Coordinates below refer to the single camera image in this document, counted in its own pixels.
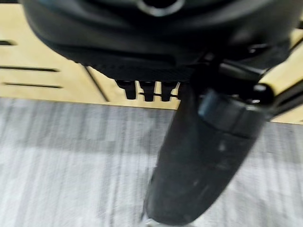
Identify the light wooden slotted cabinet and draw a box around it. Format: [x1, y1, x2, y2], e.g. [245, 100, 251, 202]
[0, 3, 303, 125]

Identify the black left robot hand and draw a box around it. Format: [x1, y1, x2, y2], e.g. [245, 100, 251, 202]
[20, 0, 303, 225]

